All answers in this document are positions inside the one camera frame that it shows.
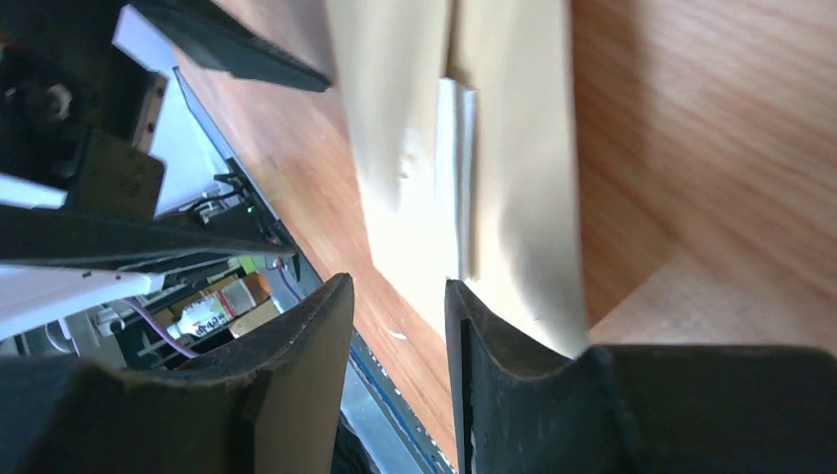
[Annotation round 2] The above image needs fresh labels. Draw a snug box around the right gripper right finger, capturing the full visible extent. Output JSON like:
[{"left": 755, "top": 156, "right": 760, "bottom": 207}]
[{"left": 444, "top": 280, "right": 836, "bottom": 473}]

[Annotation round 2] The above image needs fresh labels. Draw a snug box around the brown paper envelope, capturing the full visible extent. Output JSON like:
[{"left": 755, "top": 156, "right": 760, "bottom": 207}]
[{"left": 326, "top": 1, "right": 588, "bottom": 356}]

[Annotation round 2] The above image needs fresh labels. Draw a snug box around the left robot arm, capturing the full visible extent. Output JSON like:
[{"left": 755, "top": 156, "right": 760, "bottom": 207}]
[{"left": 1, "top": 1, "right": 294, "bottom": 337}]

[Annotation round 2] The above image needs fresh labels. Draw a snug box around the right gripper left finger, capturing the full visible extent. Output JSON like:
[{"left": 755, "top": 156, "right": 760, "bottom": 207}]
[{"left": 1, "top": 274, "right": 354, "bottom": 473}]

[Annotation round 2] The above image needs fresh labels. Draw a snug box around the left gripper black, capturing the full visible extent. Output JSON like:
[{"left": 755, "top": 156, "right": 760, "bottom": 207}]
[{"left": 1, "top": 0, "right": 331, "bottom": 270}]

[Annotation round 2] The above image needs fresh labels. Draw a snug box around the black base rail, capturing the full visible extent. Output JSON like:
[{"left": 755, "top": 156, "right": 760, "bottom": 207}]
[{"left": 176, "top": 63, "right": 456, "bottom": 473}]

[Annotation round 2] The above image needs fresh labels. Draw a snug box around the beige letter paper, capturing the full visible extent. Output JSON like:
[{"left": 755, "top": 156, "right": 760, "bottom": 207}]
[{"left": 434, "top": 78, "right": 478, "bottom": 279}]

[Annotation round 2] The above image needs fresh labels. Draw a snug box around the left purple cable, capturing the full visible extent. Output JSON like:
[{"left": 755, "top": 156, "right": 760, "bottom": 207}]
[{"left": 120, "top": 297, "right": 200, "bottom": 361}]

